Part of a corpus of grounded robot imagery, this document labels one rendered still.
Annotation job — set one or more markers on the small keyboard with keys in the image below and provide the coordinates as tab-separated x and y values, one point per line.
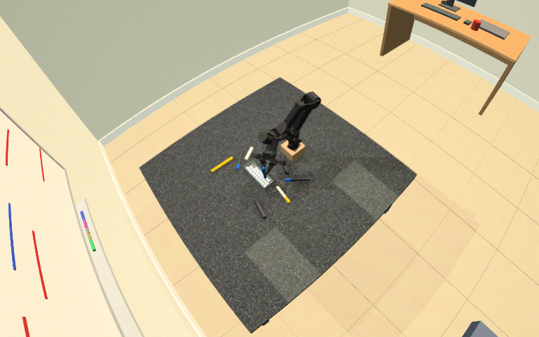
256	173

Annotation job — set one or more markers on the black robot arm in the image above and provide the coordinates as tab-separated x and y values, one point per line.
289	129

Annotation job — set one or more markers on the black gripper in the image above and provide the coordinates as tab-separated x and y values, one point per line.
273	161

